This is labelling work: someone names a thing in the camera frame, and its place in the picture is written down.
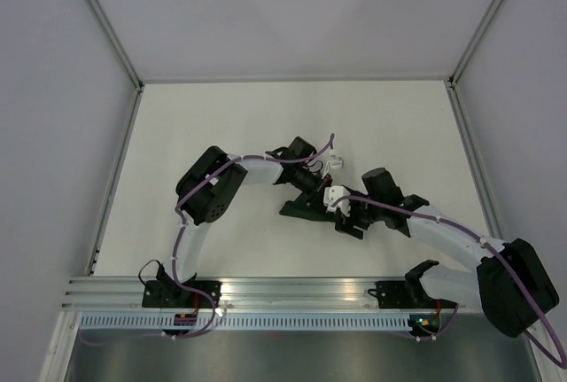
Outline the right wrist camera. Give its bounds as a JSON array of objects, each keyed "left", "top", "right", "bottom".
[{"left": 322, "top": 185, "right": 351, "bottom": 216}]

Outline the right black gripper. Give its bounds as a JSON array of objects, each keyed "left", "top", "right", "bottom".
[{"left": 335, "top": 188, "right": 384, "bottom": 239}]

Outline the back aluminium frame bar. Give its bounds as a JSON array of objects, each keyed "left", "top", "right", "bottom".
[{"left": 140, "top": 74, "right": 451, "bottom": 86}]

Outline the aluminium front rail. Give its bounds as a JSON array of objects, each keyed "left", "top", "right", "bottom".
[{"left": 59, "top": 276, "right": 546, "bottom": 313}]

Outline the left aluminium frame post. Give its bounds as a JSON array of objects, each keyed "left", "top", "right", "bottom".
[{"left": 84, "top": 0, "right": 144, "bottom": 92}]

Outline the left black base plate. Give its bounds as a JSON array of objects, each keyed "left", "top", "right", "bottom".
[{"left": 142, "top": 279, "right": 221, "bottom": 309}]

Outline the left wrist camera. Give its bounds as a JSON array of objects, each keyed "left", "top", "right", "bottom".
[{"left": 323, "top": 149, "right": 345, "bottom": 175}]

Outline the dark green cloth napkin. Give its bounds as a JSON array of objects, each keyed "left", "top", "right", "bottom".
[{"left": 279, "top": 192, "right": 336, "bottom": 222}]

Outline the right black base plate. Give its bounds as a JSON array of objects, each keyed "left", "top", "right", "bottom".
[{"left": 374, "top": 279, "right": 456, "bottom": 311}]

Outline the aluminium frame post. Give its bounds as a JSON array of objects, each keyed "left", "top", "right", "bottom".
[
  {"left": 84, "top": 0, "right": 144, "bottom": 92},
  {"left": 446, "top": 0, "right": 506, "bottom": 89}
]

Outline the right aluminium frame post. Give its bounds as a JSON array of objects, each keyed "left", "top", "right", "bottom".
[{"left": 446, "top": 0, "right": 506, "bottom": 89}]

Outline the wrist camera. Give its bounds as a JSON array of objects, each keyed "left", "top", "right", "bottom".
[
  {"left": 322, "top": 185, "right": 351, "bottom": 216},
  {"left": 323, "top": 149, "right": 345, "bottom": 175}
]

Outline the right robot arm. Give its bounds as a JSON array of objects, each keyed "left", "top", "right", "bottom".
[{"left": 323, "top": 168, "right": 559, "bottom": 338}]

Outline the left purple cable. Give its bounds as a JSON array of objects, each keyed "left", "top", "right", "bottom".
[{"left": 79, "top": 132, "right": 336, "bottom": 347}]

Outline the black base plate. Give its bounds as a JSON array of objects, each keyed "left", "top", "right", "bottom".
[
  {"left": 142, "top": 279, "right": 221, "bottom": 309},
  {"left": 374, "top": 279, "right": 456, "bottom": 311}
]

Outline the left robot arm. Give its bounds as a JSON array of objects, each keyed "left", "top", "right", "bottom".
[{"left": 156, "top": 136, "right": 333, "bottom": 308}]

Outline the white slotted cable duct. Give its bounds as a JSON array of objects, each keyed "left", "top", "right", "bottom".
[{"left": 79, "top": 312, "right": 411, "bottom": 331}]

